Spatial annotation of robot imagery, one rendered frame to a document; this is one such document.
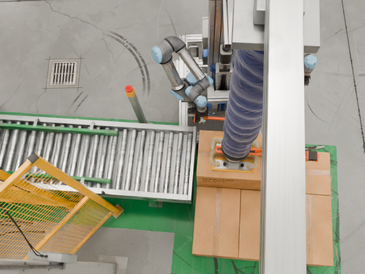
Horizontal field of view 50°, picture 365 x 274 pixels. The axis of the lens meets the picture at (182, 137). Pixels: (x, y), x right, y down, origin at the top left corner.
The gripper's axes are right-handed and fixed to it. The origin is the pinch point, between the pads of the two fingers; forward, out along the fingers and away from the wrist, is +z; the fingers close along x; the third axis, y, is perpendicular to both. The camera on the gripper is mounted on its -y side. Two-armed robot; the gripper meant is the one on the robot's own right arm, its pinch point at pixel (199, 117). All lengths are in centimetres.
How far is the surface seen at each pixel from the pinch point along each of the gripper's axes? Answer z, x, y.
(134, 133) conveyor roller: 53, 1, -63
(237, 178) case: 14, -45, 33
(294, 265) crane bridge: -197, -114, 33
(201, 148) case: 13.5, -22.5, 3.1
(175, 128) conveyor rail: 48, 7, -24
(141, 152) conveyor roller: 53, -18, -54
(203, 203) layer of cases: 54, -62, 7
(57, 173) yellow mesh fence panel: -71, -69, -80
